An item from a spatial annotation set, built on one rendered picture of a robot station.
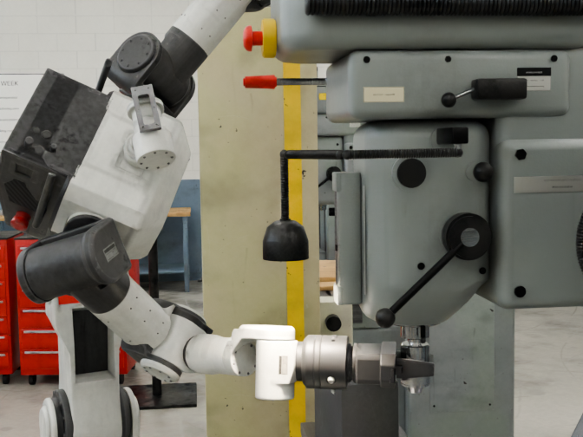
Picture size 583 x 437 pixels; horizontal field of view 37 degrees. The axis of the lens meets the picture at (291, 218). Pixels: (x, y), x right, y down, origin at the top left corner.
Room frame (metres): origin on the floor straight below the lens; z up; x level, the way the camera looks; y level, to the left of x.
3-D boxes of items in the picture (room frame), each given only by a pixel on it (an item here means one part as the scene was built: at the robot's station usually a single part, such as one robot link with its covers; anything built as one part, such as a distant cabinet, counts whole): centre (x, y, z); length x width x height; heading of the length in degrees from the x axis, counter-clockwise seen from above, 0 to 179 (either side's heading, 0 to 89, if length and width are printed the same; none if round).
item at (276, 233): (1.36, 0.01, 1.45); 0.07 x 0.07 x 0.06
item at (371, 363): (1.42, -0.11, 1.23); 0.13 x 0.12 x 0.10; 172
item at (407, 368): (1.37, -0.19, 1.23); 0.06 x 0.02 x 0.03; 82
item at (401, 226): (1.40, -0.20, 1.47); 0.21 x 0.19 x 0.32; 6
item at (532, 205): (1.42, -0.39, 1.47); 0.24 x 0.19 x 0.26; 6
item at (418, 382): (1.40, -0.20, 1.23); 0.05 x 0.05 x 0.06
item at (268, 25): (1.38, 0.03, 1.76); 0.06 x 0.02 x 0.06; 6
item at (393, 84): (1.41, -0.24, 1.68); 0.34 x 0.24 x 0.10; 96
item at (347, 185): (1.39, -0.09, 1.45); 0.04 x 0.04 x 0.21; 6
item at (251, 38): (1.37, 0.05, 1.76); 0.04 x 0.03 x 0.04; 6
